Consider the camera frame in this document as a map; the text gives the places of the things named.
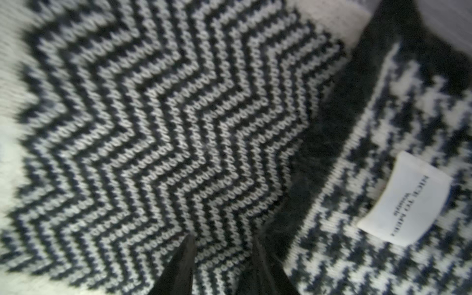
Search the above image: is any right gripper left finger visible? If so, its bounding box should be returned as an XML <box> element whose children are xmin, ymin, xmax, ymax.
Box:
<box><xmin>148</xmin><ymin>234</ymin><xmax>197</xmax><ymax>295</ymax></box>

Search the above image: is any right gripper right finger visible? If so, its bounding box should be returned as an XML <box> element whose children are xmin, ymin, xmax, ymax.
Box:
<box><xmin>236</xmin><ymin>236</ymin><xmax>299</xmax><ymax>295</ymax></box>

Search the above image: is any black white houndstooth scarf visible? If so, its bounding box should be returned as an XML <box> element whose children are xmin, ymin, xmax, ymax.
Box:
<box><xmin>1</xmin><ymin>1</ymin><xmax>472</xmax><ymax>295</ymax></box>

